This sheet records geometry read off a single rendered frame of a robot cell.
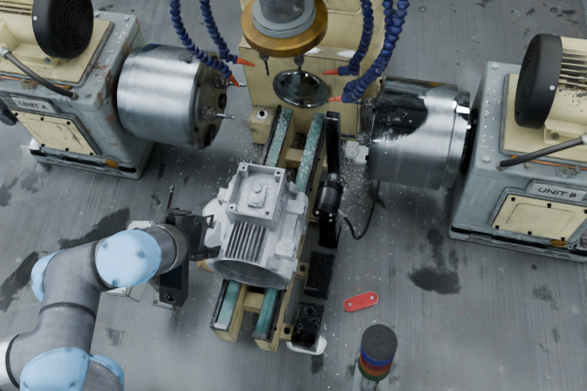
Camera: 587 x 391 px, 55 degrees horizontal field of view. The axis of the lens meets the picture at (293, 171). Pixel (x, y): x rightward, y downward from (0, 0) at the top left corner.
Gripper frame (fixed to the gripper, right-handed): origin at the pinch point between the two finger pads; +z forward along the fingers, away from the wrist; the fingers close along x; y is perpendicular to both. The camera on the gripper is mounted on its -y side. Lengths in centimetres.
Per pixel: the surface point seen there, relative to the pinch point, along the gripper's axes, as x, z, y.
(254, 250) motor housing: -8.0, 7.9, -0.8
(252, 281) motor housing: -6.1, 20.1, -10.2
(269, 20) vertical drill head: -4.0, 4.0, 45.5
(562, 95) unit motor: -61, 5, 39
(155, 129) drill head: 25.0, 23.4, 20.2
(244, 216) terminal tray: -4.9, 6.8, 5.7
